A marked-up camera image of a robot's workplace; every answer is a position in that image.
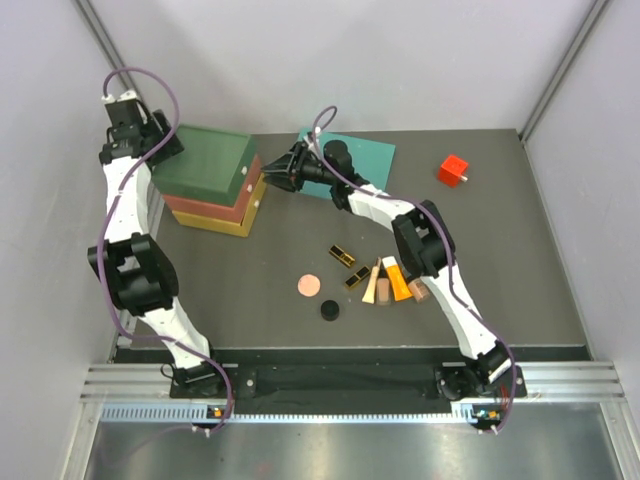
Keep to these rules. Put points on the teal mat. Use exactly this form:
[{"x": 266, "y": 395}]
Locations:
[{"x": 371, "y": 159}]

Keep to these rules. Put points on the gold black lipstick lower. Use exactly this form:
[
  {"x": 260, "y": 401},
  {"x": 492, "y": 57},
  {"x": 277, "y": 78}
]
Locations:
[{"x": 357, "y": 278}]

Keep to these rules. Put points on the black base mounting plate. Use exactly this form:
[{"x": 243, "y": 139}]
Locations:
[{"x": 345, "y": 380}]

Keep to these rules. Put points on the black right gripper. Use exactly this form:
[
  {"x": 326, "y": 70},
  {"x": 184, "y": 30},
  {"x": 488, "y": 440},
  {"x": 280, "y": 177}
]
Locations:
[{"x": 280, "y": 176}]

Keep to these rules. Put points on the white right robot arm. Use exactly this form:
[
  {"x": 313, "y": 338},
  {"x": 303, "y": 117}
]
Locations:
[{"x": 426, "y": 251}]

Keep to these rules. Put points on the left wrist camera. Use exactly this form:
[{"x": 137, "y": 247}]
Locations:
[{"x": 128, "y": 95}]

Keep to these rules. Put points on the gold black lipstick upper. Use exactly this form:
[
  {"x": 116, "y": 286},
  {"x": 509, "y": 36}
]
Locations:
[{"x": 342, "y": 256}]

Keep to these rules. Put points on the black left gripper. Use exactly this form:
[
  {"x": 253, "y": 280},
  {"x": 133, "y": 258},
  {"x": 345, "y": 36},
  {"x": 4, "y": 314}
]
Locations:
[{"x": 168, "y": 148}]

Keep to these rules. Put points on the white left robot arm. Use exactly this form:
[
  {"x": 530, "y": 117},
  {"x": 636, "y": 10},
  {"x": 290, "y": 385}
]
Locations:
[{"x": 136, "y": 275}]

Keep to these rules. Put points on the foundation bottle black cap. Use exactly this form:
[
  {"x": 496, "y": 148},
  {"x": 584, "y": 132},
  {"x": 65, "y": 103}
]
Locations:
[{"x": 418, "y": 289}]

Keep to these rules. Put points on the orange cream tube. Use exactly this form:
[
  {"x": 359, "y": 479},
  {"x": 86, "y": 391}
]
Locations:
[{"x": 396, "y": 278}]

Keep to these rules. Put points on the pink round compact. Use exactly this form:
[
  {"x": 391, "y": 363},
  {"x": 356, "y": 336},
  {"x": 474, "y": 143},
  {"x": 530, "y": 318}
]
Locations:
[{"x": 309, "y": 285}]

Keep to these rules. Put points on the three-tier drawer organizer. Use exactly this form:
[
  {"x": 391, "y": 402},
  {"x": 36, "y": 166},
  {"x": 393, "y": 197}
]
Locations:
[{"x": 194, "y": 184}]

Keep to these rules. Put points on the gold black lipstick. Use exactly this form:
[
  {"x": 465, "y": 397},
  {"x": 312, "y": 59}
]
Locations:
[
  {"x": 357, "y": 278},
  {"x": 342, "y": 256}
]

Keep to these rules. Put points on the green top drawer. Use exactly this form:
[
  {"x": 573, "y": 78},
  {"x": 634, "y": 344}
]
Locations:
[{"x": 243, "y": 160}]

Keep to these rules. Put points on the aluminium front rail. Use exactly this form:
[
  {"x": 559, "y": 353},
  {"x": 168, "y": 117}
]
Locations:
[{"x": 141, "y": 392}]

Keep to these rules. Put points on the red middle drawer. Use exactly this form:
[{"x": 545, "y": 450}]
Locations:
[{"x": 248, "y": 187}]

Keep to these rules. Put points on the red cube with peg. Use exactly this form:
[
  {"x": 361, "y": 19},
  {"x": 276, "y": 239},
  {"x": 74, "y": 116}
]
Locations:
[{"x": 453, "y": 171}]

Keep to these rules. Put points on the yellow bottom drawer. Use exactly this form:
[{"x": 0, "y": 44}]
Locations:
[{"x": 253, "y": 207}]

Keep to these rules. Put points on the beige concealer tube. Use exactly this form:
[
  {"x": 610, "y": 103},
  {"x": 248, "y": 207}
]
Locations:
[{"x": 369, "y": 296}]

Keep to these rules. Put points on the beige foundation bottle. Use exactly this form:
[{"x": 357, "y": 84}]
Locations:
[{"x": 383, "y": 292}]

